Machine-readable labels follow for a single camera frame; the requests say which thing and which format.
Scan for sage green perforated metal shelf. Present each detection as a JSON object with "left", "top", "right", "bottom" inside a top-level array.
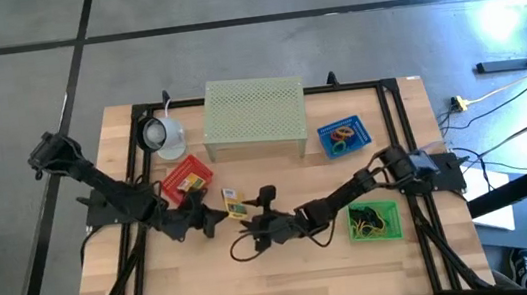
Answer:
[{"left": 195, "top": 69, "right": 314, "bottom": 170}]

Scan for long yellow rubber band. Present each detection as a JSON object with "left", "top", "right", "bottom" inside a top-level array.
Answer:
[{"left": 350, "top": 216, "right": 391, "bottom": 243}]

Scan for person's shoe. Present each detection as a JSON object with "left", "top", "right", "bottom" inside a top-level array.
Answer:
[{"left": 506, "top": 245, "right": 527, "bottom": 292}]

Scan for white desk lamp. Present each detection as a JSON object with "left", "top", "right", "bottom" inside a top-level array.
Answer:
[{"left": 132, "top": 111, "right": 190, "bottom": 166}]

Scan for black power cable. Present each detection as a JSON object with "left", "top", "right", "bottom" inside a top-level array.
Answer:
[{"left": 432, "top": 77, "right": 527, "bottom": 140}]

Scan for blue plastic basket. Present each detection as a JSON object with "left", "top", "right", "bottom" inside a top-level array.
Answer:
[{"left": 315, "top": 112, "right": 375, "bottom": 163}]

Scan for black table frame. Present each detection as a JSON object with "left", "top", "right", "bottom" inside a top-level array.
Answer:
[{"left": 445, "top": 27, "right": 527, "bottom": 295}]

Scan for red plastic basket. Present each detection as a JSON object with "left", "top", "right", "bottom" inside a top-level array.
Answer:
[{"left": 157, "top": 152, "right": 219, "bottom": 209}]

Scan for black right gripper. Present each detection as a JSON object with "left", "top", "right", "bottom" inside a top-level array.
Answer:
[{"left": 234, "top": 180, "right": 316, "bottom": 256}]

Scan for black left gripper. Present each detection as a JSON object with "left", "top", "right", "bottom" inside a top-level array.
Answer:
[{"left": 157, "top": 186, "right": 233, "bottom": 245}]

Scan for black aluminium rig frame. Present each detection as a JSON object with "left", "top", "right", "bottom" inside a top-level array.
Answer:
[{"left": 47, "top": 51, "right": 503, "bottom": 295}]

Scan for yellow extension cord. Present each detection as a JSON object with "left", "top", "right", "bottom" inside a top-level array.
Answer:
[{"left": 447, "top": 72, "right": 527, "bottom": 114}]

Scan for yellow green crayon box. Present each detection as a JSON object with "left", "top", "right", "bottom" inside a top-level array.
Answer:
[
  {"left": 220, "top": 185, "right": 250, "bottom": 223},
  {"left": 174, "top": 171, "right": 208, "bottom": 194}
]

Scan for green coil wrist keychain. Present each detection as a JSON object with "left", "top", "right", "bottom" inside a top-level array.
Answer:
[{"left": 329, "top": 139, "right": 349, "bottom": 156}]

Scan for orange rubber band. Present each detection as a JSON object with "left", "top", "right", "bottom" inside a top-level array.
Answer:
[{"left": 336, "top": 124, "right": 357, "bottom": 140}]

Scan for green plastic basket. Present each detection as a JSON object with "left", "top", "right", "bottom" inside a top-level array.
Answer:
[{"left": 344, "top": 196, "right": 406, "bottom": 248}]

